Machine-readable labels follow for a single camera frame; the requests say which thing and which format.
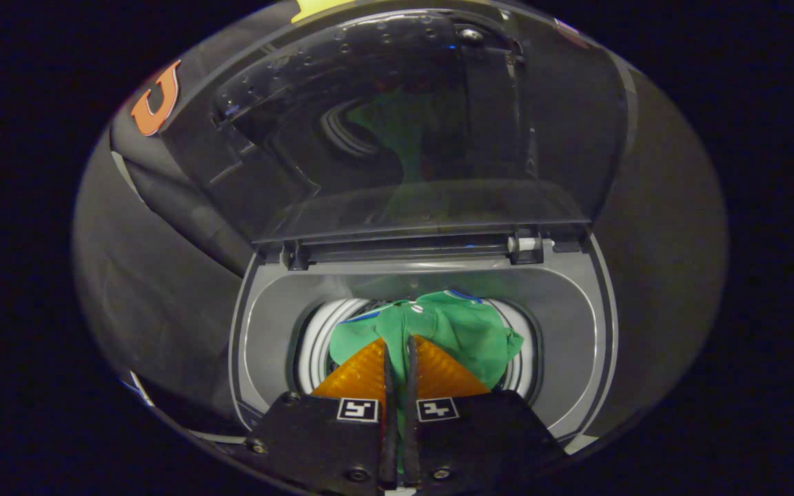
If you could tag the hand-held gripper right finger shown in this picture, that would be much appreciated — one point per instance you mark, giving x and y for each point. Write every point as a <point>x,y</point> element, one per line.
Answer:
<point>486,441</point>

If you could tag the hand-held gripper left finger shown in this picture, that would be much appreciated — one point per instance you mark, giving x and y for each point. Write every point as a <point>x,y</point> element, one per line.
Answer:
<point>314,441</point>

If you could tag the green polo shirt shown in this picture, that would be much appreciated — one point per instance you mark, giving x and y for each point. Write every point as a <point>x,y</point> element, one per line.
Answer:
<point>466,331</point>

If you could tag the dark washing machine lid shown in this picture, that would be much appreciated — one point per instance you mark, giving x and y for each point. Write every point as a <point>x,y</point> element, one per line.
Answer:
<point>438,138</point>

